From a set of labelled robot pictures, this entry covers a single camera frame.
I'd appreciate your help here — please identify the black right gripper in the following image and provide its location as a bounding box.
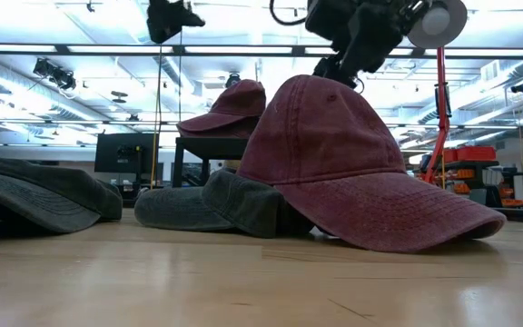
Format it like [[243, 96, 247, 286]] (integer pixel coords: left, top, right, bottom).
[[311, 54, 342, 79]]

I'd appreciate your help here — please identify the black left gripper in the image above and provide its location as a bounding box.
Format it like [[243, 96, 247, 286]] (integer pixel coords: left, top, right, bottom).
[[146, 0, 207, 45]]

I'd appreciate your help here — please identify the dark grey baseball cap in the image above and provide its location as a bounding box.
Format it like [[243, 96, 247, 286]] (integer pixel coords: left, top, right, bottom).
[[0, 155, 124, 235], [133, 166, 315, 240]]

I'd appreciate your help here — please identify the red desk lamp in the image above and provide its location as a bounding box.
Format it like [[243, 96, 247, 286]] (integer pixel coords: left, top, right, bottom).
[[406, 0, 469, 185]]

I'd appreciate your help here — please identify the black mesh rack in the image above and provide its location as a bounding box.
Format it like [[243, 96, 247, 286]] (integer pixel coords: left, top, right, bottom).
[[172, 135, 250, 188]]

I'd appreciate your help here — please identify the black ceiling track light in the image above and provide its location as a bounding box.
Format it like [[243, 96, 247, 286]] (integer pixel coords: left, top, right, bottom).
[[33, 57, 77, 91]]

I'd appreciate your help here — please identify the black monitor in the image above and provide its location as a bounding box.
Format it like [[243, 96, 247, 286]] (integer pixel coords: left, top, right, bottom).
[[94, 133, 159, 174]]

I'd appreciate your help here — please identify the red plastic bin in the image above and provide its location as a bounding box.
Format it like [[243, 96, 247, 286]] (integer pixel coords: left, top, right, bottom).
[[442, 145, 498, 164]]

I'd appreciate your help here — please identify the black storage shelf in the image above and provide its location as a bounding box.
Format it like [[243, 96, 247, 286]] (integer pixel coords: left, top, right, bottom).
[[442, 158, 523, 208]]

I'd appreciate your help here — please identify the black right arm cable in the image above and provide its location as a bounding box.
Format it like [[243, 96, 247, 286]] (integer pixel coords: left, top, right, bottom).
[[269, 0, 311, 27]]

